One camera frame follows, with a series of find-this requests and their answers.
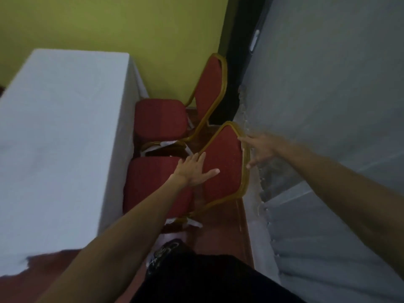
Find black shirt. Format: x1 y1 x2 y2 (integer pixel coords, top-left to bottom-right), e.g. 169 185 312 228
131 249 307 303

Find table with white tablecloth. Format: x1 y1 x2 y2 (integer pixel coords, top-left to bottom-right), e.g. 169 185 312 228
0 48 149 278

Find white oblong device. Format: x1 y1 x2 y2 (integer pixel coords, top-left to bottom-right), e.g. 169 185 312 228
250 29 261 54

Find person's left forearm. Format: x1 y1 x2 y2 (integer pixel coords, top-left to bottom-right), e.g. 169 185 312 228
36 175 190 303

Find white skirted table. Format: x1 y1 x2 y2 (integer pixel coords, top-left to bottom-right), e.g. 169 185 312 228
233 0 404 303

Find person's right hand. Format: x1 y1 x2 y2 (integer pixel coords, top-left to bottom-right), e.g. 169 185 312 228
237 134 284 170

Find person's right forearm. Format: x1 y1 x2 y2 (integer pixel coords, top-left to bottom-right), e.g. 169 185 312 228
277 143 404 281

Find person's left hand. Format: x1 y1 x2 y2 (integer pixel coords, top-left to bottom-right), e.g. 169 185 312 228
170 151 221 187

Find black trousers with white logo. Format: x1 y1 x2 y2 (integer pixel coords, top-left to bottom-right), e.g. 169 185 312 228
146 239 193 276

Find red gold-framed chair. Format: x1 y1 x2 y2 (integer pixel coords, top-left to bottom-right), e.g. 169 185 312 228
134 53 229 155
122 120 252 234

